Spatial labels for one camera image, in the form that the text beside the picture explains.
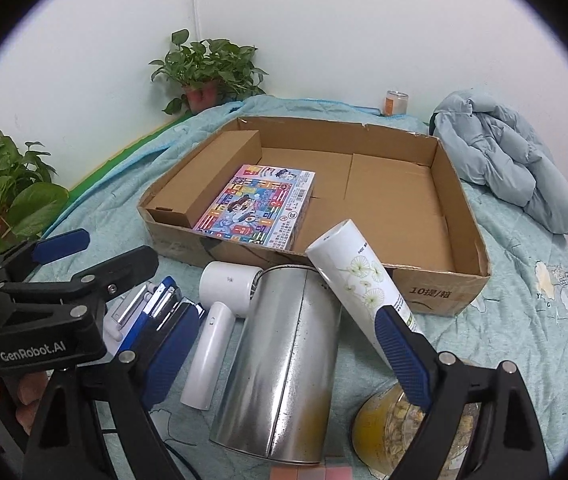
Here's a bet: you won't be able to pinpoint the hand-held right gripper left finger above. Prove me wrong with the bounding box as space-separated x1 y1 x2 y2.
23 302 201 480

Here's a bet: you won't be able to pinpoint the blue and silver stapler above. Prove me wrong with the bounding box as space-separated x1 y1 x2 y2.
106 275 197 356

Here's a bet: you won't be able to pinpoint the colourful cartoon puzzle box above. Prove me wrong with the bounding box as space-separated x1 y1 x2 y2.
193 164 316 251

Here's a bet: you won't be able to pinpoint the small orange label jar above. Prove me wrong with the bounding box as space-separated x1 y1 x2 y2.
383 90 410 117

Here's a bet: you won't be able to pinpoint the glass jar yellow contents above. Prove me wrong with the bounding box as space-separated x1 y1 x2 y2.
351 355 485 480

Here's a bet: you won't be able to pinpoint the large leaf green plant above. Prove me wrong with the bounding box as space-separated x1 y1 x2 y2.
0 130 71 261

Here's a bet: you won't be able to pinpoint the potted plant red pot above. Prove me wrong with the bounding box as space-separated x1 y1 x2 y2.
149 29 268 115

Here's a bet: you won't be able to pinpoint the large cardboard box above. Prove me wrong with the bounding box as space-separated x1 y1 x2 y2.
137 116 492 317

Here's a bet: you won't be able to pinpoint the pastel puzzle cube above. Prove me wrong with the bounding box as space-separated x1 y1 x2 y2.
270 462 352 480

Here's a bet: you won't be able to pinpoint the white hair dryer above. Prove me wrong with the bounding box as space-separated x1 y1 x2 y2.
180 261 264 409

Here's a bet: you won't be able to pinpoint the white wall cable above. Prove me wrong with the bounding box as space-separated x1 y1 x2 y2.
191 0 205 43

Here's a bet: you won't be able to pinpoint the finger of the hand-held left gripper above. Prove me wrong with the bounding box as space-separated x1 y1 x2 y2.
0 245 160 321
0 228 91 286

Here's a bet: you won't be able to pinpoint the silver metal tin can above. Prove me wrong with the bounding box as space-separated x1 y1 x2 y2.
209 265 343 465

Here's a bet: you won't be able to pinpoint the teal quilted blanket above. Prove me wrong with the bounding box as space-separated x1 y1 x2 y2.
29 95 568 480

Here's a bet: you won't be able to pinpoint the light blue puffer jacket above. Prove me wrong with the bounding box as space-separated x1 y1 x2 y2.
429 91 568 235

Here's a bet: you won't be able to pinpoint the white flower print tube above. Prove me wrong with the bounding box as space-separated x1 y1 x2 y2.
305 219 425 366

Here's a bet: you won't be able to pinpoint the green mat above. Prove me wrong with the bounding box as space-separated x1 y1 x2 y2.
66 112 195 201

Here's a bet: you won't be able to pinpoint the black cable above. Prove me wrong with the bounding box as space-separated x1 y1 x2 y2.
164 435 200 480

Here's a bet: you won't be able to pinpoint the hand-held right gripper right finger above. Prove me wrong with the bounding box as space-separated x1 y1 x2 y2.
374 305 551 480

